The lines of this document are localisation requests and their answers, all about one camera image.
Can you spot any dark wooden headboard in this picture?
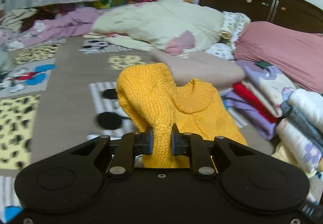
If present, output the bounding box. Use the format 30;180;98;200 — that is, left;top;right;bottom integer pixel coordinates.
199;0;322;33

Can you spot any floral white pillow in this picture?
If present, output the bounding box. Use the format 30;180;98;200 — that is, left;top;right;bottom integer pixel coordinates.
205;12;251;61

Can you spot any pink pillow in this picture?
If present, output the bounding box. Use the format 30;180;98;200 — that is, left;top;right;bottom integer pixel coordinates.
234;21;322;94

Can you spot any purple crumpled blanket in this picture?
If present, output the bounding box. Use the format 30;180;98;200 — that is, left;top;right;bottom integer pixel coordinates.
1;7;103;51

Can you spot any white floral folded garment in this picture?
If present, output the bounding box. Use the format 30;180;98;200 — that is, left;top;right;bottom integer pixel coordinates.
236;60;296;118

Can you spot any red folded garment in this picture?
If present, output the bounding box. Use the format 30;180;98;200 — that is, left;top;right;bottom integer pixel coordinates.
233;83;278;123

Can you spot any purple folded garment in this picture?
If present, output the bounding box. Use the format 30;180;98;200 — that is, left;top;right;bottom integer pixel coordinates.
222;92;276;140

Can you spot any yellow knitted sweater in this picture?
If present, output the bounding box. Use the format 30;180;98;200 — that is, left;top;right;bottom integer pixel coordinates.
116;63;247;168

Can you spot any cream quilted duvet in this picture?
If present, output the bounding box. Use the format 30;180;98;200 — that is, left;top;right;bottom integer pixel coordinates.
84;0;223;56

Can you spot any Mickey Mouse patterned bed sheet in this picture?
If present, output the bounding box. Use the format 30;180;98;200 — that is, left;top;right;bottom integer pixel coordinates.
0;36;276;223

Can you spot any beige pink folded garment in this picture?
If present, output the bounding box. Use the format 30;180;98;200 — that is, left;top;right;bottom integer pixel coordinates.
150;49;245;90

